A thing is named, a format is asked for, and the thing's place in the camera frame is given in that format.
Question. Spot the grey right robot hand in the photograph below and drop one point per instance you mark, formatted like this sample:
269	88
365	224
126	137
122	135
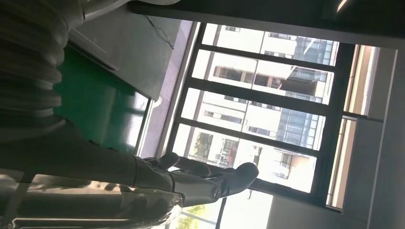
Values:
95	161

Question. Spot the green conveyor belt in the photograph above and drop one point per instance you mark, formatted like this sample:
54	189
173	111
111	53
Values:
95	104

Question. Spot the building outside window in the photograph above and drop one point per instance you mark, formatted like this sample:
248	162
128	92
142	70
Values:
234	38

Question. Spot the aluminium conveyor frame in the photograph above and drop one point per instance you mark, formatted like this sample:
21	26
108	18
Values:
148	132

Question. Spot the dark window frame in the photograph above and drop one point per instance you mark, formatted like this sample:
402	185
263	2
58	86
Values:
262	98

